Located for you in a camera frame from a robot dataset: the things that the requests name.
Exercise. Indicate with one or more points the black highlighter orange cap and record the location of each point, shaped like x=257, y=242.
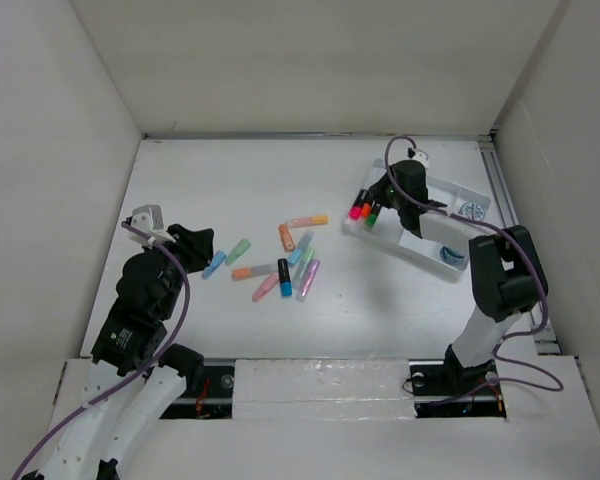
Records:
x=366, y=206

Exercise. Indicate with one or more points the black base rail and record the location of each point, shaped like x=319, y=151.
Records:
x=210, y=398

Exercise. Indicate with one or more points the pastel green short marker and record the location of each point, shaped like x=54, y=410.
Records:
x=242, y=246

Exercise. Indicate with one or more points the black highlighter blue cap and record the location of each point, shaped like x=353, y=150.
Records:
x=285, y=283

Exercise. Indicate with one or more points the white foam block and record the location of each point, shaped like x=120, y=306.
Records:
x=322, y=390

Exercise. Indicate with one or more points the pastel green long marker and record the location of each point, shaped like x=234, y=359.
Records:
x=303, y=263

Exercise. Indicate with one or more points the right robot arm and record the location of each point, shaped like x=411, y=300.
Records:
x=507, y=281

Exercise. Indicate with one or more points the black highlighter pink cap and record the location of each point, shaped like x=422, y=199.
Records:
x=355, y=210

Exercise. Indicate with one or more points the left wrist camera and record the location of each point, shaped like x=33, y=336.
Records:
x=147, y=226

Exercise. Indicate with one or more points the clear marker yellow cap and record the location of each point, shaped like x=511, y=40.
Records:
x=308, y=221

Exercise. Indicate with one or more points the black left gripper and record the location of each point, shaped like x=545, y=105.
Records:
x=198, y=244

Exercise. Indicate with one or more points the orange short marker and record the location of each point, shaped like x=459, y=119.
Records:
x=286, y=238

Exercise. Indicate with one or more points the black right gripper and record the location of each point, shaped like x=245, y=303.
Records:
x=376, y=188

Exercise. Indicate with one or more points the white compartment organizer tray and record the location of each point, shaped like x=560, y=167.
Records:
x=439, y=230

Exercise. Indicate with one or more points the pastel blue short marker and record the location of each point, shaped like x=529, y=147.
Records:
x=217, y=261

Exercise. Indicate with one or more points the blue paint jar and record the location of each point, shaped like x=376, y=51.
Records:
x=473, y=211
x=452, y=257

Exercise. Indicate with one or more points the pastel purple marker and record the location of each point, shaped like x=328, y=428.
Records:
x=308, y=280

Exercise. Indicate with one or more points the pastel light blue marker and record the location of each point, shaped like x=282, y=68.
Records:
x=296, y=255

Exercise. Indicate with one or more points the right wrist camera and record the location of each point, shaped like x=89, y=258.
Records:
x=419, y=156

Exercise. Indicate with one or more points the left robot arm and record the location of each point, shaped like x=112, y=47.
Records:
x=137, y=369

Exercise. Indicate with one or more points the pastel pink marker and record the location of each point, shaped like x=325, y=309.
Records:
x=265, y=287

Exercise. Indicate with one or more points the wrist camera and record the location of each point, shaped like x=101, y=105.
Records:
x=419, y=156
x=147, y=226

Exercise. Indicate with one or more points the clear marker orange cap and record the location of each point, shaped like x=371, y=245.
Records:
x=254, y=271

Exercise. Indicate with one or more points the black highlighter green cap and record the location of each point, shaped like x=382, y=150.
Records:
x=372, y=214

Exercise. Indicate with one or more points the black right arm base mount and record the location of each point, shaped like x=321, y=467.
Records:
x=439, y=393

